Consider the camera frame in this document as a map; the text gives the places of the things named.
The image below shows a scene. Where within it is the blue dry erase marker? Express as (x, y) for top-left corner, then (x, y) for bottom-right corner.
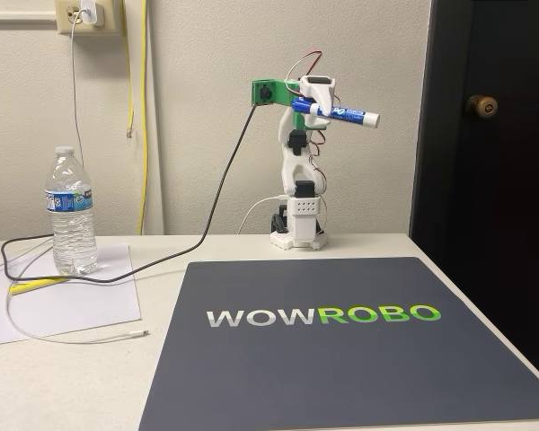
(290, 98), (382, 131)

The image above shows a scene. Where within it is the brass door knob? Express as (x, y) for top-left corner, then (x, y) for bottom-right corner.
(464, 94), (499, 119)

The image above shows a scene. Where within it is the dark door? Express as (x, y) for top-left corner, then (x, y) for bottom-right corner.
(408, 0), (539, 391)

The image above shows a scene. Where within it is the white plug charger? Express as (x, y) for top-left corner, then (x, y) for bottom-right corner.
(80, 0), (106, 27)

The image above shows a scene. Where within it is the clear plastic water bottle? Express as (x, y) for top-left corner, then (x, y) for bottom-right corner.
(43, 145), (100, 277)

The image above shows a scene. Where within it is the dark grey WOWROBO mat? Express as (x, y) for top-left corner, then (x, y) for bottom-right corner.
(137, 256), (539, 431)

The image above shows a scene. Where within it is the white paper sheet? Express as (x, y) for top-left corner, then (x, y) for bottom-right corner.
(0, 243), (144, 348)

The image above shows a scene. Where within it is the yellow marker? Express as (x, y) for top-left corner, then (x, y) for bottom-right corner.
(8, 277), (69, 295)

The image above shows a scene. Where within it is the red black servo cable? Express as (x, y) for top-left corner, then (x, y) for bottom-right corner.
(286, 50), (325, 83)

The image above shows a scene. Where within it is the white cable at arm base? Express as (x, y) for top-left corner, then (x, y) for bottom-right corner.
(236, 194), (289, 235)

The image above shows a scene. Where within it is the black camera cable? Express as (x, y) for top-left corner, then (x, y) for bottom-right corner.
(0, 103), (259, 285)

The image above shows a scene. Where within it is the long yellow cable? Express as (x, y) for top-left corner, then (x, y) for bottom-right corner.
(137, 0), (150, 235)

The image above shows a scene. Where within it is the beige wall outlet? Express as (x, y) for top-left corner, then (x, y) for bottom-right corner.
(54, 0), (127, 37)

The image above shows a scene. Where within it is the white wall raceway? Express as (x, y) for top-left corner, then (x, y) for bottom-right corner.
(0, 9), (57, 25)

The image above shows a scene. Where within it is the white charging cable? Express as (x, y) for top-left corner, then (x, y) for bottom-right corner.
(0, 11), (151, 345)

